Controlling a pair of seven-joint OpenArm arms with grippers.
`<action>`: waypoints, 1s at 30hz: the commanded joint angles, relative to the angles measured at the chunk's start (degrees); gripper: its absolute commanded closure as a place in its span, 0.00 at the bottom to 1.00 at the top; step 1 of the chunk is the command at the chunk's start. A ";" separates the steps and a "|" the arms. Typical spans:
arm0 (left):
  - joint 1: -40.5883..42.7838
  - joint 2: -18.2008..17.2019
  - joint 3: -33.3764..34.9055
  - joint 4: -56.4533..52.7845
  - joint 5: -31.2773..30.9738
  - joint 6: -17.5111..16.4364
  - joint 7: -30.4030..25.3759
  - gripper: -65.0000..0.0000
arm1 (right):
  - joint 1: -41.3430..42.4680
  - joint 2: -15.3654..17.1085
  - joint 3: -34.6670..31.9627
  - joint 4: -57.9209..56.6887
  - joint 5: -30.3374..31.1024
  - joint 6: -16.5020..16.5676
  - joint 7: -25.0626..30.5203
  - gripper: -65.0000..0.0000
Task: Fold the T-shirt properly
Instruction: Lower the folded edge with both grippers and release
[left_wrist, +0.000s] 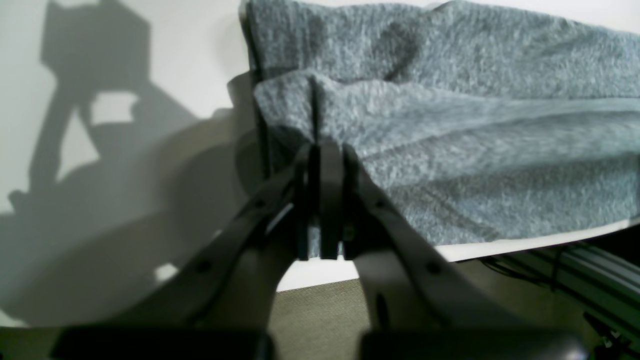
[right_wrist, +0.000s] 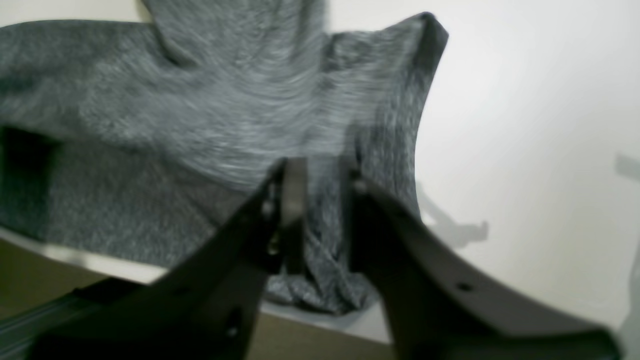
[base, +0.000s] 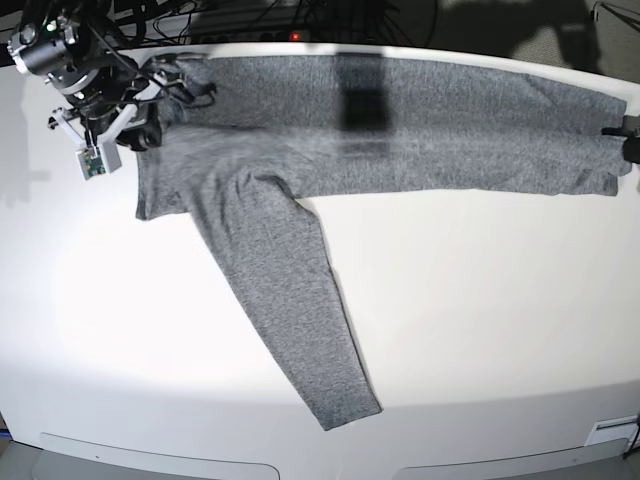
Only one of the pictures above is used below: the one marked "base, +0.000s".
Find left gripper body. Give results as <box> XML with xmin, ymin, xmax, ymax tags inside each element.
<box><xmin>601</xmin><ymin>115</ymin><xmax>640</xmax><ymax>163</ymax></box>

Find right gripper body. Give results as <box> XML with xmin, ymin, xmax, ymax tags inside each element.
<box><xmin>47</xmin><ymin>71</ymin><xmax>185</xmax><ymax>147</ymax></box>

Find grey long-sleeve T-shirt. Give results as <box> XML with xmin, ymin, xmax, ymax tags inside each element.
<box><xmin>136</xmin><ymin>55</ymin><xmax>631</xmax><ymax>430</ymax></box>

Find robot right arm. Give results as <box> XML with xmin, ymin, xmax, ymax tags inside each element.
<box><xmin>7</xmin><ymin>1</ymin><xmax>193</xmax><ymax>151</ymax></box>

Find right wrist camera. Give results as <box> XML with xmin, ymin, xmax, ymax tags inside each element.
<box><xmin>76</xmin><ymin>142</ymin><xmax>122</xmax><ymax>180</ymax></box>

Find white metal stand frame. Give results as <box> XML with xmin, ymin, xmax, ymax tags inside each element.
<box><xmin>590</xmin><ymin>1</ymin><xmax>640</xmax><ymax>32</ymax></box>

